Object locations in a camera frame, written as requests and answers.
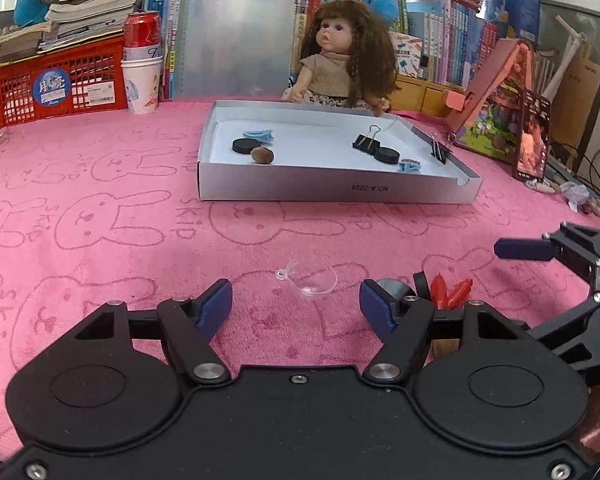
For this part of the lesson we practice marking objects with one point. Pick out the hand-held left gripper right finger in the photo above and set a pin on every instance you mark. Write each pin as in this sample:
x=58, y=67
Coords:
x=375, y=307

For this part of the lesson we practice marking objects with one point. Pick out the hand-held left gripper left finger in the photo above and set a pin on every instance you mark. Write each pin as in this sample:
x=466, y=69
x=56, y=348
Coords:
x=215, y=305

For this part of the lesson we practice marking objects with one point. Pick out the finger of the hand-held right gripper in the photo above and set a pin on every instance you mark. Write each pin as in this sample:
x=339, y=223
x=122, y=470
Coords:
x=580, y=330
x=522, y=249

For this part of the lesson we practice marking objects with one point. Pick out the clear plastic half sphere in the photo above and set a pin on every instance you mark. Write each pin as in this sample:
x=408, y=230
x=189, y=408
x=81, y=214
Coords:
x=310, y=290

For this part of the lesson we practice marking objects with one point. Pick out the large brown acorn nut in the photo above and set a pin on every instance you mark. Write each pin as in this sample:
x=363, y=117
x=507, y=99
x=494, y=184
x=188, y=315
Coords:
x=447, y=347

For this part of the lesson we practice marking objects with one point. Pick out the grey cardboard box tray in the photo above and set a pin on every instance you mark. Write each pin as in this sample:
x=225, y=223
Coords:
x=330, y=187

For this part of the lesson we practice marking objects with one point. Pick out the light blue bear hair clip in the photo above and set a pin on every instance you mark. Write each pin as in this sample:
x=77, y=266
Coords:
x=409, y=166

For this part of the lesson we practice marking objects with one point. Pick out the small brown nut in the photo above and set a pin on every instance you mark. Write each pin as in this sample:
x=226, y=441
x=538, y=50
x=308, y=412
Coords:
x=262, y=156

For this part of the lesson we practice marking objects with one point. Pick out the black binder clip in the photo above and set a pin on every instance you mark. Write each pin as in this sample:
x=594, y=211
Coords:
x=439, y=152
x=365, y=142

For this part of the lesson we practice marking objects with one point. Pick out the light blue plastic clip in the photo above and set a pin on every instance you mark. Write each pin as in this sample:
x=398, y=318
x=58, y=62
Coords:
x=257, y=134

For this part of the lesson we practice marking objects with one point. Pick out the white crumpled paper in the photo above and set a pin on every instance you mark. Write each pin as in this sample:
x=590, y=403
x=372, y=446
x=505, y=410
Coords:
x=575, y=192

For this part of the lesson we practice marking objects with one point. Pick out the pink rabbit print blanket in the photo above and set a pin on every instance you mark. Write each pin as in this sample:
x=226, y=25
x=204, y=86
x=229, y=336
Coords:
x=130, y=240

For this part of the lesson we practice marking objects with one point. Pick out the smartphone with lit screen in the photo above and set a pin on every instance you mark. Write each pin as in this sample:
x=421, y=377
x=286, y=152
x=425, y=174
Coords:
x=532, y=135

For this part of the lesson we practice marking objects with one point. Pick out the pink house shaped display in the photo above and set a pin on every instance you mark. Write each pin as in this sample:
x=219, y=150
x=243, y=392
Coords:
x=490, y=115

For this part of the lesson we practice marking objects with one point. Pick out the brown cardboard clipboard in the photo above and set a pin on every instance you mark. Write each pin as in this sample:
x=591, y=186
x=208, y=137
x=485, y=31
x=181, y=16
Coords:
x=582, y=95

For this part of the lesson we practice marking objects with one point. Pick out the wooden desktop drawer cabinet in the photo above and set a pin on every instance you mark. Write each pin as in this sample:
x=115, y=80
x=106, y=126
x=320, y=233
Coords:
x=430, y=95

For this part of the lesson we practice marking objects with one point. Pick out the white pole stand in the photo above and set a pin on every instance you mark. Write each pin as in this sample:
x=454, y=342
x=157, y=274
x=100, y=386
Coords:
x=567, y=55

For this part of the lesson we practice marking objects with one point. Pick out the row of shelved books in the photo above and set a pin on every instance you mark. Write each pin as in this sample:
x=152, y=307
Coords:
x=460, y=45

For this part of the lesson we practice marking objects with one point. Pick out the white illustrated carton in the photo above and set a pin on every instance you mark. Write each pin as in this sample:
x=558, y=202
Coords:
x=410, y=55

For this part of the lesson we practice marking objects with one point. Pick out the white paper cup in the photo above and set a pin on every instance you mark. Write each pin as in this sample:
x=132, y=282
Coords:
x=142, y=87

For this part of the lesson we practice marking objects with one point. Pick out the blue carton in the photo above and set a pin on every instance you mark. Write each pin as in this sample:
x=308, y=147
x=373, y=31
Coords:
x=515, y=5

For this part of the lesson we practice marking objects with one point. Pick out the brown haired baby doll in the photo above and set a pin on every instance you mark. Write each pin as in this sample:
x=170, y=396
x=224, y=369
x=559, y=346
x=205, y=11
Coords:
x=330, y=67

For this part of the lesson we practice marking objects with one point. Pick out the translucent plastic sheet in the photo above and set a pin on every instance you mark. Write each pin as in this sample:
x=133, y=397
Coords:
x=230, y=35

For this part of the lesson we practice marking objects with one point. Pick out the blue round plush toy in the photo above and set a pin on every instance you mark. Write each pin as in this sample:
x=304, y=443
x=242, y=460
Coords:
x=384, y=10

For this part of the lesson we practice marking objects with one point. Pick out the red drink can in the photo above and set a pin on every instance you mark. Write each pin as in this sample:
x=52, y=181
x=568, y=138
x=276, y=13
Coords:
x=142, y=32

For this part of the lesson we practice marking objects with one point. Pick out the red plastic basket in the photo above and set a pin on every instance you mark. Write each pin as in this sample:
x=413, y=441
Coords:
x=20, y=100

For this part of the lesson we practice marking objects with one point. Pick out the row of upright blue books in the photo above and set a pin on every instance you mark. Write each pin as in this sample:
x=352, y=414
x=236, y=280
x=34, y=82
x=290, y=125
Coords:
x=167, y=20

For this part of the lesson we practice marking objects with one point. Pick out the stack of worn books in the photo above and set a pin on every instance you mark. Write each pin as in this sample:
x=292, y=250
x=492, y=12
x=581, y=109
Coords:
x=90, y=5

